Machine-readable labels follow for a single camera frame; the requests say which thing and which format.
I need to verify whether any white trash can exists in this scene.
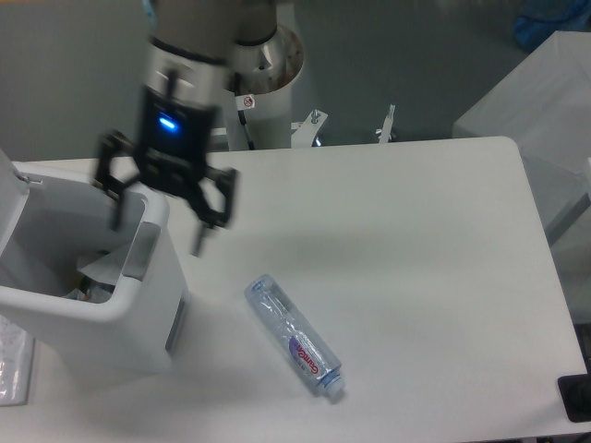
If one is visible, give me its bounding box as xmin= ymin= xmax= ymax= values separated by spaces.
xmin=1 ymin=157 xmax=188 ymax=372

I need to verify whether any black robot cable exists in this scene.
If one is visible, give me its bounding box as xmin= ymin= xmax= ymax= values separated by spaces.
xmin=233 ymin=72 xmax=256 ymax=151

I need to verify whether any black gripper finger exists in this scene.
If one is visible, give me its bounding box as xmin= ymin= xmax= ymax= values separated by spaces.
xmin=189 ymin=166 xmax=239 ymax=257
xmin=92 ymin=130 xmax=140 ymax=231

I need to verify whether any clear plastic water bottle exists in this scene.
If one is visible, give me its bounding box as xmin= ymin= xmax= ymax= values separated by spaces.
xmin=244 ymin=274 xmax=345 ymax=400

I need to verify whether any white mask plastic wrapper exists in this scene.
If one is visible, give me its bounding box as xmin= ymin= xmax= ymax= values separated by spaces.
xmin=76 ymin=245 xmax=130 ymax=285

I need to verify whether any silver clamp bolt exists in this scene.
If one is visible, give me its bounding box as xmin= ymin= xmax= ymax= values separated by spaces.
xmin=375 ymin=103 xmax=397 ymax=144

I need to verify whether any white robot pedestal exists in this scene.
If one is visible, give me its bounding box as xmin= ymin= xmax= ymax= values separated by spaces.
xmin=222 ymin=24 xmax=304 ymax=125

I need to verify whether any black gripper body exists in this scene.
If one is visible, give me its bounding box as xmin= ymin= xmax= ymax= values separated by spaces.
xmin=133 ymin=87 xmax=217 ymax=197

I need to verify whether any blue plastic bag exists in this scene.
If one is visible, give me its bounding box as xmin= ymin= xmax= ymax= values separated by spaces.
xmin=513 ymin=0 xmax=590 ymax=53

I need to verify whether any trash inside bin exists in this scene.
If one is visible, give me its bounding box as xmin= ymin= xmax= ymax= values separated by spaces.
xmin=63 ymin=276 xmax=115 ymax=304

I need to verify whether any clear plastic sheet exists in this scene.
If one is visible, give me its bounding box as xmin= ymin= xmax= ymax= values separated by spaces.
xmin=1 ymin=317 xmax=35 ymax=407

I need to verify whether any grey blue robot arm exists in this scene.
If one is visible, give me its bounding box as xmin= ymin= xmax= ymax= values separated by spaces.
xmin=93 ymin=1 xmax=277 ymax=255

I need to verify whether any black device at edge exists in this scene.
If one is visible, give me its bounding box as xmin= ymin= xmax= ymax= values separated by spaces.
xmin=558 ymin=374 xmax=590 ymax=423

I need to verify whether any white covered side table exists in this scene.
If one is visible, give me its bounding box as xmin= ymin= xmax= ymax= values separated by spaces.
xmin=452 ymin=31 xmax=590 ymax=244

